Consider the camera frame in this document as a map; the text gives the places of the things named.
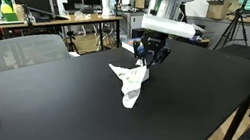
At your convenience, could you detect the black table leg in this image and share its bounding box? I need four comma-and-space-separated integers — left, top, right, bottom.
212, 93, 250, 140

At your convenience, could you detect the small black tripod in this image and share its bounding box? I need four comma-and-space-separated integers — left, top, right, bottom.
64, 29, 80, 57

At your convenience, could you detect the long wooden desk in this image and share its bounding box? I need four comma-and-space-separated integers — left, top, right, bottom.
0, 3, 129, 67

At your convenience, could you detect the flat brown cardboard box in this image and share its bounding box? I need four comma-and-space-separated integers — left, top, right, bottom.
225, 6, 250, 28

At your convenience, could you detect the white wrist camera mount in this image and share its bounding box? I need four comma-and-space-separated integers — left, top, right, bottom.
140, 6, 198, 47

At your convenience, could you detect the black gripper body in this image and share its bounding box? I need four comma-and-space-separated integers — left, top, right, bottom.
130, 27, 173, 62

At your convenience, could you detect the yellow green bottle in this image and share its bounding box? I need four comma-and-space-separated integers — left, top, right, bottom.
0, 0, 15, 16

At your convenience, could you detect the grey mesh office chair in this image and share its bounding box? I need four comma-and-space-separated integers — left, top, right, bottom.
0, 29, 72, 74

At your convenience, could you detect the black camera tripod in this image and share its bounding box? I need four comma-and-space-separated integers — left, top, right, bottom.
205, 0, 250, 52

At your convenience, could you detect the white cloth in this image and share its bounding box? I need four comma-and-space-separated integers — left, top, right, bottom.
108, 56, 156, 112

